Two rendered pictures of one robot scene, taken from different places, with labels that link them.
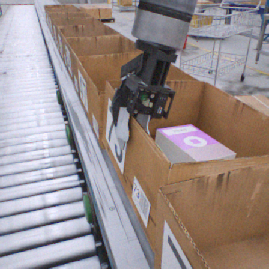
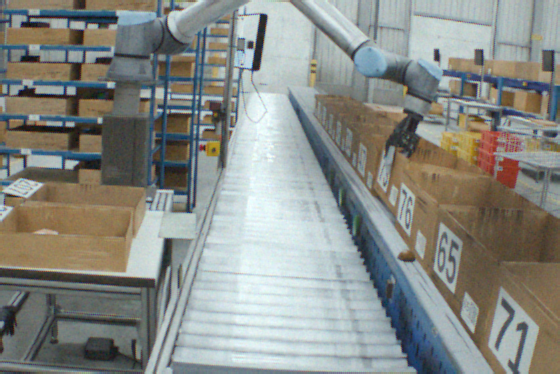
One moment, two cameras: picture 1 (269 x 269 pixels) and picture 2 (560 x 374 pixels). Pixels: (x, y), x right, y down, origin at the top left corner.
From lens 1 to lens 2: 141 cm
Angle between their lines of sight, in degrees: 21
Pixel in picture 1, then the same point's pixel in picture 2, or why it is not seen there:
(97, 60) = (378, 139)
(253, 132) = not seen: hidden behind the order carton
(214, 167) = (431, 168)
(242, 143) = not seen: hidden behind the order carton
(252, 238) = not seen: hidden behind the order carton
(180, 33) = (424, 107)
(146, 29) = (408, 103)
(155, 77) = (410, 128)
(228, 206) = (439, 197)
